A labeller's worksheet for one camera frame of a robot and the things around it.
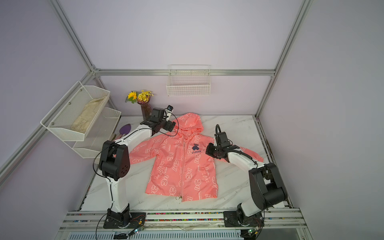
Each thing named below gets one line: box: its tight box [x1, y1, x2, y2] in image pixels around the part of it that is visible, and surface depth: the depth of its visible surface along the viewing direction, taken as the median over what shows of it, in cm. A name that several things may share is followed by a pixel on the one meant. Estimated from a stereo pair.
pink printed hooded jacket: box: [129, 112, 264, 202], surface depth 92 cm
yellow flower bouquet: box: [125, 90, 154, 105], surface depth 101 cm
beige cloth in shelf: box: [71, 96, 107, 134], surface depth 81 cm
